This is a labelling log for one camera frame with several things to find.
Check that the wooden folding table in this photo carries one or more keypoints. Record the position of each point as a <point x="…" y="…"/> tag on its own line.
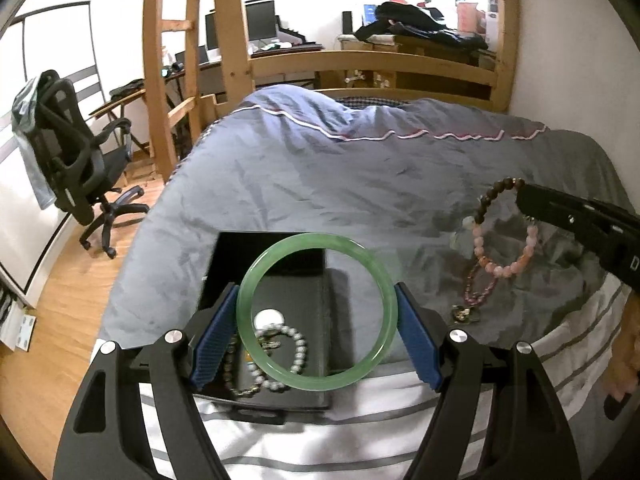
<point x="120" y="105"/>

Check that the black office chair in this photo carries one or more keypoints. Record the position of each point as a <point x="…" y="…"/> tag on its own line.
<point x="80" y="160"/>

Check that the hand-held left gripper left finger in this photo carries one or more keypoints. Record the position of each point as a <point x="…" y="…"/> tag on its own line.
<point x="216" y="341"/>

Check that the wooden dresser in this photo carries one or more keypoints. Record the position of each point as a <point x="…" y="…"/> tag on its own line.
<point x="430" y="55"/>

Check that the dark metal charm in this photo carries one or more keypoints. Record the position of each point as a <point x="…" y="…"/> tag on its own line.
<point x="465" y="314"/>

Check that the pink bag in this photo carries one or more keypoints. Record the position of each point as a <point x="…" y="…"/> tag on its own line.
<point x="468" y="16"/>

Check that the dark desk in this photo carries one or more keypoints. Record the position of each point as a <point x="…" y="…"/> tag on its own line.
<point x="300" y="48"/>

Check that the black jewelry box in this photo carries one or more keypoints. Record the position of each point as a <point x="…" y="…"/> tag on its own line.
<point x="320" y="310"/>

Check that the white sliding door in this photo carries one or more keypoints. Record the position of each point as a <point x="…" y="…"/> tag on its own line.
<point x="50" y="50"/>

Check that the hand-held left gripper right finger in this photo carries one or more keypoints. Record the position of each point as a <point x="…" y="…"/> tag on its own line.
<point x="418" y="346"/>

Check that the black clothing pile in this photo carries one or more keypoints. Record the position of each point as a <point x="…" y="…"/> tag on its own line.
<point x="420" y="20"/>

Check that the wooden ladder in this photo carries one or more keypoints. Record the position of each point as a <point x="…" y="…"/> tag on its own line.
<point x="157" y="85"/>

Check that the light blue garment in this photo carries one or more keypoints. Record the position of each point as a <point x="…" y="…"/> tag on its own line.
<point x="34" y="170"/>

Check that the person's right hand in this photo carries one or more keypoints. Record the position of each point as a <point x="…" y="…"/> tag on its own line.
<point x="624" y="360"/>

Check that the wooden bunk bed frame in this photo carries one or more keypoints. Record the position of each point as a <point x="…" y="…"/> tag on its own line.
<point x="380" y="63"/>

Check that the computer monitor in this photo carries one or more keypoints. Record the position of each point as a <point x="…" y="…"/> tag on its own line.
<point x="261" y="20"/>

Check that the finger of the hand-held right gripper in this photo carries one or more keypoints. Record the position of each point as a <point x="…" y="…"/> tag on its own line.
<point x="555" y="207"/>

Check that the grey duvet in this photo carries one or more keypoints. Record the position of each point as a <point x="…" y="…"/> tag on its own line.
<point x="325" y="175"/>

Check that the white round pendant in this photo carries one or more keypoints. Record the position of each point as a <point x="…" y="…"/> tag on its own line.
<point x="270" y="319"/>

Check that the white grey striped sheet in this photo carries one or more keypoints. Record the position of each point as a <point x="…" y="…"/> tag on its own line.
<point x="360" y="410"/>

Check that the green jade bangle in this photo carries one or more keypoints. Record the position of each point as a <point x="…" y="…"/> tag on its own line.
<point x="372" y="265"/>

